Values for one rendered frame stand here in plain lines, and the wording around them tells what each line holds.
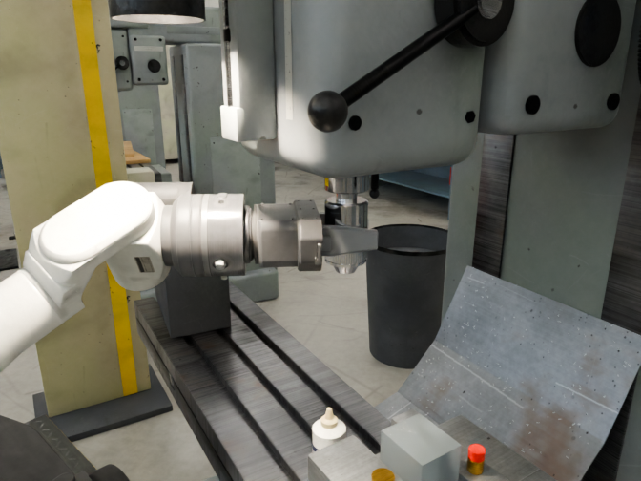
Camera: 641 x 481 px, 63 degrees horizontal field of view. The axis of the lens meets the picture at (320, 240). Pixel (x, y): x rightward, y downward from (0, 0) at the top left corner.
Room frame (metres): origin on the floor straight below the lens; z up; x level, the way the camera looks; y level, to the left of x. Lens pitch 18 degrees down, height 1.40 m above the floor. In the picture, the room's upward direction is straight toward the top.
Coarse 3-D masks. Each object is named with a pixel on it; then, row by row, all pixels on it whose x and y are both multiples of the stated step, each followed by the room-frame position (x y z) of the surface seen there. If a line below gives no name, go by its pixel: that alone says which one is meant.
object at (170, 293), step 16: (176, 272) 0.91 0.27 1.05; (160, 288) 0.99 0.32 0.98; (176, 288) 0.91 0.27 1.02; (192, 288) 0.92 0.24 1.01; (208, 288) 0.94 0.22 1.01; (224, 288) 0.95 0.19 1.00; (160, 304) 1.02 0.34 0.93; (176, 304) 0.91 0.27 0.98; (192, 304) 0.92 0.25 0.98; (208, 304) 0.93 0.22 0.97; (224, 304) 0.95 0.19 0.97; (176, 320) 0.91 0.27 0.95; (192, 320) 0.92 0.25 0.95; (208, 320) 0.93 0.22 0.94; (224, 320) 0.95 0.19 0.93; (176, 336) 0.91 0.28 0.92
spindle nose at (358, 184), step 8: (360, 176) 0.53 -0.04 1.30; (368, 176) 0.55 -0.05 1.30; (328, 184) 0.54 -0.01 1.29; (336, 184) 0.53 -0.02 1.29; (344, 184) 0.53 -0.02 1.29; (352, 184) 0.53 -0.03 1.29; (360, 184) 0.53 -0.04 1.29; (368, 184) 0.55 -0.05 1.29; (336, 192) 0.53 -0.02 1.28; (344, 192) 0.53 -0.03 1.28; (352, 192) 0.53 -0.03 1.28; (360, 192) 0.53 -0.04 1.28
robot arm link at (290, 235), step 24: (216, 216) 0.51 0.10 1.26; (240, 216) 0.51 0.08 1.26; (264, 216) 0.53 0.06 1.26; (288, 216) 0.53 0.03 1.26; (312, 216) 0.52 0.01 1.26; (216, 240) 0.50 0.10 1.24; (240, 240) 0.50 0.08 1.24; (264, 240) 0.50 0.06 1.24; (288, 240) 0.51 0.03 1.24; (312, 240) 0.49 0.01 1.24; (216, 264) 0.50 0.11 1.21; (240, 264) 0.50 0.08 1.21; (264, 264) 0.50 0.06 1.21; (288, 264) 0.51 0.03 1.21; (312, 264) 0.49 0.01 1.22
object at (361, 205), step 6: (330, 198) 0.56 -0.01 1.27; (360, 198) 0.56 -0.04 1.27; (324, 204) 0.55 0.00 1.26; (330, 204) 0.54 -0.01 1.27; (336, 204) 0.54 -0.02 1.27; (342, 204) 0.53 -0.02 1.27; (348, 204) 0.53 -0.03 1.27; (354, 204) 0.53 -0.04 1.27; (360, 204) 0.54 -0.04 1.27; (366, 204) 0.54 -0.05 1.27; (330, 210) 0.54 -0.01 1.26; (336, 210) 0.53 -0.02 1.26; (342, 210) 0.53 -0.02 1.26; (348, 210) 0.53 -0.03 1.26; (354, 210) 0.53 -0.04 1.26; (360, 210) 0.54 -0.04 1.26; (366, 210) 0.54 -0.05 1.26
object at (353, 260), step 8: (328, 216) 0.54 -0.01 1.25; (336, 216) 0.53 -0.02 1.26; (344, 216) 0.53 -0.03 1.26; (352, 216) 0.53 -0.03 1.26; (360, 216) 0.54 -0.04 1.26; (328, 224) 0.54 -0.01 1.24; (336, 224) 0.53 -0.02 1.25; (344, 224) 0.53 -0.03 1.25; (352, 224) 0.53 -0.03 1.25; (360, 224) 0.54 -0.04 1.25; (328, 256) 0.54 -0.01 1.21; (336, 256) 0.53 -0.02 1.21; (344, 256) 0.53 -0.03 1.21; (352, 256) 0.53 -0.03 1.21; (360, 256) 0.54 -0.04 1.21; (336, 264) 0.53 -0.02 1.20; (344, 264) 0.53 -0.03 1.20; (352, 264) 0.53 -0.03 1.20; (360, 264) 0.54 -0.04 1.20
